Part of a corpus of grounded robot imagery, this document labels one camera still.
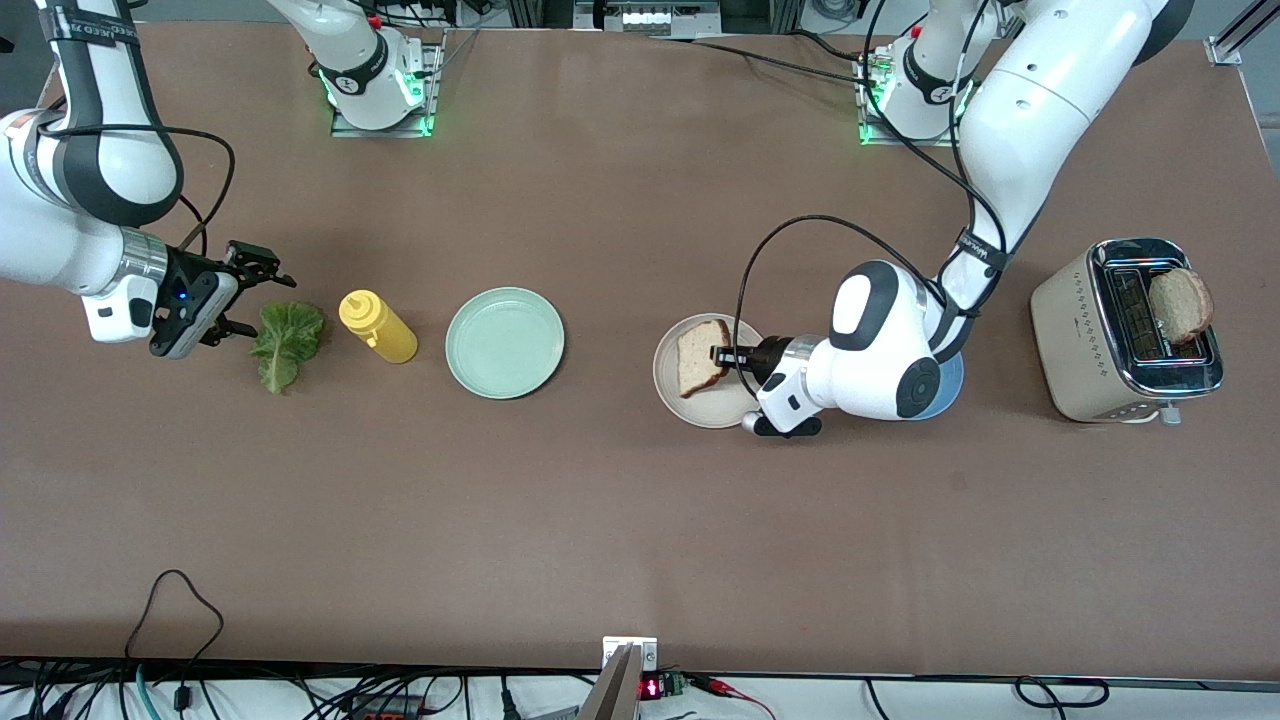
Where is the toasted bread slice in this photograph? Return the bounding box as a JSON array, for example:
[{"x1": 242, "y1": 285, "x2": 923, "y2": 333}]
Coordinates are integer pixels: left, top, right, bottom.
[
  {"x1": 677, "y1": 319, "x2": 733, "y2": 399},
  {"x1": 1148, "y1": 268, "x2": 1214, "y2": 346}
]

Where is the green lettuce leaf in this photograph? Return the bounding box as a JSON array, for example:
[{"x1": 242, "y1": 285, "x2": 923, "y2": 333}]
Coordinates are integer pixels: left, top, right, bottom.
[{"x1": 250, "y1": 302, "x2": 327, "y2": 394}]

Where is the yellow squeeze bottle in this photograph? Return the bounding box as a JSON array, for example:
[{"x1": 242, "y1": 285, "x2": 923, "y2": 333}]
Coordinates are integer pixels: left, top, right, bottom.
[{"x1": 338, "y1": 290, "x2": 419, "y2": 365}]

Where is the beige plate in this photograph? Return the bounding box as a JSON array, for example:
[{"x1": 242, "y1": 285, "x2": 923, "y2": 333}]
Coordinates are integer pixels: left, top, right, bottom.
[{"x1": 653, "y1": 313, "x2": 775, "y2": 429}]

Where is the blue plate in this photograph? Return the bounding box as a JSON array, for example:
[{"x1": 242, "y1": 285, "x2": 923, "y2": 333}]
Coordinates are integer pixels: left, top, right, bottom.
[{"x1": 905, "y1": 350, "x2": 966, "y2": 421}]

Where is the mint green plate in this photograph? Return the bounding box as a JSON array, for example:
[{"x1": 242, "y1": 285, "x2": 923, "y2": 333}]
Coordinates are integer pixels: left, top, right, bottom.
[{"x1": 445, "y1": 287, "x2": 566, "y2": 400}]

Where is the beige chrome toaster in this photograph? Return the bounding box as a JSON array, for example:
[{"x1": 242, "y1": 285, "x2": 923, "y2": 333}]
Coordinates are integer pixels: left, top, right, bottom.
[{"x1": 1031, "y1": 237, "x2": 1225, "y2": 427}]

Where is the red alligator clip lead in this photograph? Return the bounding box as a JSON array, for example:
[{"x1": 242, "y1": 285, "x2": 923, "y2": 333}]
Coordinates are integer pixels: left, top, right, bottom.
[{"x1": 690, "y1": 675, "x2": 776, "y2": 720}]

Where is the grey power unit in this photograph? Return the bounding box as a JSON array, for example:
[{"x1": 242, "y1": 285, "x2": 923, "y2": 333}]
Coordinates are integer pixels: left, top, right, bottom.
[{"x1": 575, "y1": 0, "x2": 721, "y2": 36}]

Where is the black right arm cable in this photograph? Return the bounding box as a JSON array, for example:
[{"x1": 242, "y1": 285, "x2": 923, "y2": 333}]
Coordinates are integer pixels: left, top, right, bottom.
[{"x1": 60, "y1": 125, "x2": 236, "y2": 261}]

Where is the thin black looped cable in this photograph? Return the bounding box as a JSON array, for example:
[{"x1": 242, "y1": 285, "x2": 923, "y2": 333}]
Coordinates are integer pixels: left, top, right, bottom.
[{"x1": 125, "y1": 570, "x2": 224, "y2": 713}]

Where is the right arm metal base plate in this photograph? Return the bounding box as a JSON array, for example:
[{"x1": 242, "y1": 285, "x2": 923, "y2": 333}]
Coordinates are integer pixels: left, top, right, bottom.
[{"x1": 330, "y1": 28, "x2": 447, "y2": 139}]

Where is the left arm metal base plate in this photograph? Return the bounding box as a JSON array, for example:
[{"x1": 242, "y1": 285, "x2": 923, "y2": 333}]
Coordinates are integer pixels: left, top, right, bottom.
[{"x1": 858, "y1": 55, "x2": 961, "y2": 148}]

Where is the black cable on table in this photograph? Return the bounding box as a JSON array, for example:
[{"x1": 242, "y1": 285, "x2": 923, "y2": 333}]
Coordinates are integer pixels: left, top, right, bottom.
[
  {"x1": 650, "y1": 36, "x2": 881, "y2": 86},
  {"x1": 788, "y1": 28, "x2": 863, "y2": 63}
]

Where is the white metal bracket plate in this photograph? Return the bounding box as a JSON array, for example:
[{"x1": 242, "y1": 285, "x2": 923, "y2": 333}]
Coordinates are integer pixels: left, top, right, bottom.
[{"x1": 603, "y1": 637, "x2": 659, "y2": 673}]

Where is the grey metal mount bar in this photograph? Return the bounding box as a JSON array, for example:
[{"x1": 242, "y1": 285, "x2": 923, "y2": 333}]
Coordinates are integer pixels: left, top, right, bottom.
[{"x1": 577, "y1": 645, "x2": 641, "y2": 720}]

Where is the black coiled cable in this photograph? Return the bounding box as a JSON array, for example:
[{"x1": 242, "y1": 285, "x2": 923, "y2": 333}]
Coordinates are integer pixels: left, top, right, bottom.
[{"x1": 1015, "y1": 677, "x2": 1111, "y2": 709}]

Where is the aluminium frame rail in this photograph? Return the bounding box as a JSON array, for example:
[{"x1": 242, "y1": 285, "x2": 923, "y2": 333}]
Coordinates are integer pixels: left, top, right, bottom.
[{"x1": 1205, "y1": 0, "x2": 1280, "y2": 68}]

